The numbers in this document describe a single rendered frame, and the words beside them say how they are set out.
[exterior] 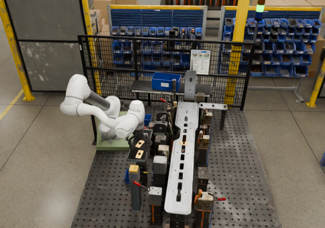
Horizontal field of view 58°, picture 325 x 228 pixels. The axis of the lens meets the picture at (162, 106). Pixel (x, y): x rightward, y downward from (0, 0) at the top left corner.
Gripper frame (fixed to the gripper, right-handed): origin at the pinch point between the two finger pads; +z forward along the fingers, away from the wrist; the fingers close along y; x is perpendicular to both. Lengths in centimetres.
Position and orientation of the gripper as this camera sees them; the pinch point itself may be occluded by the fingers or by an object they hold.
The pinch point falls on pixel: (139, 148)
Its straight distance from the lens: 221.8
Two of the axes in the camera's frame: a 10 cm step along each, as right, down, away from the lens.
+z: 0.0, 8.3, 5.6
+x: 2.6, -5.4, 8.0
